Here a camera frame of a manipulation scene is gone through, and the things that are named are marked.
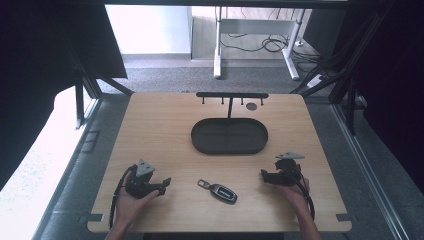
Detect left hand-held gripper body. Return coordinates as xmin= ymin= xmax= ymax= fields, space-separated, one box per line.
xmin=124 ymin=159 xmax=163 ymax=200

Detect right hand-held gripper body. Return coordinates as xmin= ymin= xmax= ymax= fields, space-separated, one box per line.
xmin=275 ymin=151 xmax=306 ymax=187

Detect black car key fob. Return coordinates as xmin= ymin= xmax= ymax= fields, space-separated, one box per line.
xmin=197 ymin=178 xmax=239 ymax=205

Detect black key rack with tray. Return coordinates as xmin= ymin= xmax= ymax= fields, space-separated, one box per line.
xmin=190 ymin=91 xmax=270 ymax=156

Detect person's left hand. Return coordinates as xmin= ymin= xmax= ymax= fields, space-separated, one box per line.
xmin=114 ymin=182 xmax=160 ymax=224

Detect person's right hand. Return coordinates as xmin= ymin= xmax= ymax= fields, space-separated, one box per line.
xmin=278 ymin=177 xmax=311 ymax=214

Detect grey floor outlet cover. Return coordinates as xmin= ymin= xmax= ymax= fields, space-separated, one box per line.
xmin=80 ymin=130 xmax=101 ymax=155

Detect white power strip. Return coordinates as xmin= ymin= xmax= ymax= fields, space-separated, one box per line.
xmin=306 ymin=74 xmax=327 ymax=89

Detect black curtain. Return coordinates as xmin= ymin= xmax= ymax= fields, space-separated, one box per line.
xmin=0 ymin=0 xmax=128 ymax=191
xmin=301 ymin=0 xmax=424 ymax=194

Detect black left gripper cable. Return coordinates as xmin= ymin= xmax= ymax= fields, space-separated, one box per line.
xmin=108 ymin=164 xmax=138 ymax=230

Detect aluminium floor rail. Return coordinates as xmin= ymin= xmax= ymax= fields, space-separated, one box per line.
xmin=331 ymin=102 xmax=409 ymax=240

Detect black metal frame strut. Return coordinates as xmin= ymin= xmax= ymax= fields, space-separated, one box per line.
xmin=64 ymin=39 xmax=135 ymax=130
xmin=289 ymin=0 xmax=396 ymax=136

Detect black floor cables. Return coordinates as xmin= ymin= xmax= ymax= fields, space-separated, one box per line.
xmin=220 ymin=31 xmax=323 ymax=66

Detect white desk frame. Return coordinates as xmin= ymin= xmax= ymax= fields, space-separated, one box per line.
xmin=213 ymin=5 xmax=307 ymax=81

